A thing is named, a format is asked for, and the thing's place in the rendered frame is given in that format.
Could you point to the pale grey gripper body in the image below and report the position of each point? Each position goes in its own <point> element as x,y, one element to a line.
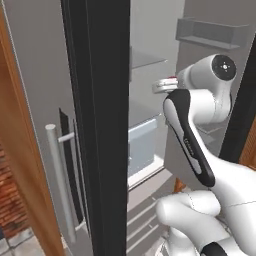
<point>163,86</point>

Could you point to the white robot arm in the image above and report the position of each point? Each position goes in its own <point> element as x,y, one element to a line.
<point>233,186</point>

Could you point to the glass fridge shelf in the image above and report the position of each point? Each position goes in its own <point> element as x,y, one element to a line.
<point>145,60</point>

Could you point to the grey fridge interior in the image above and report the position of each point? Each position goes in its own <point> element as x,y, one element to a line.
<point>146,33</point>

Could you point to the pale blue fridge drawer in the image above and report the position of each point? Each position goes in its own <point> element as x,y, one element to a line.
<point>141,146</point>

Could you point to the grey fridge door black edge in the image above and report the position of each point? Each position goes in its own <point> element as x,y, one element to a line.
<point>100,100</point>

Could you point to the grey fridge door with bin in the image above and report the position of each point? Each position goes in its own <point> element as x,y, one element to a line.
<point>196,10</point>

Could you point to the grey door bin shelf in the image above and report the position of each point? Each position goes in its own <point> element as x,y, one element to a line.
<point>213,33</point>

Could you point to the brown wooden cabinet panel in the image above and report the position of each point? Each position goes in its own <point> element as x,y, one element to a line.
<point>249,146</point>
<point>20,160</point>

